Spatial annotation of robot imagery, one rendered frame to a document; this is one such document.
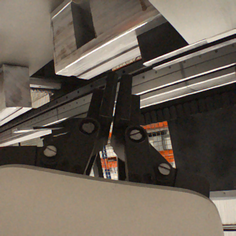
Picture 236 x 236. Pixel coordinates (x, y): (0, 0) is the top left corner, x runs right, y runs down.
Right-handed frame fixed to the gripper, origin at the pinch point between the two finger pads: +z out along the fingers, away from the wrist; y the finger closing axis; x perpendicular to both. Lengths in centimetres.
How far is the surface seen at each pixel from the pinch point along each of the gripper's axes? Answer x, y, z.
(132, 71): -18.8, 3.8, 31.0
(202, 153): -42, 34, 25
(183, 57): 0.4, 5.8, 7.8
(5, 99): -17.8, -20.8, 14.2
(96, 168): -108, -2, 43
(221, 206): -365, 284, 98
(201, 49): 1.7, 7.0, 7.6
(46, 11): -1.1, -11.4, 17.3
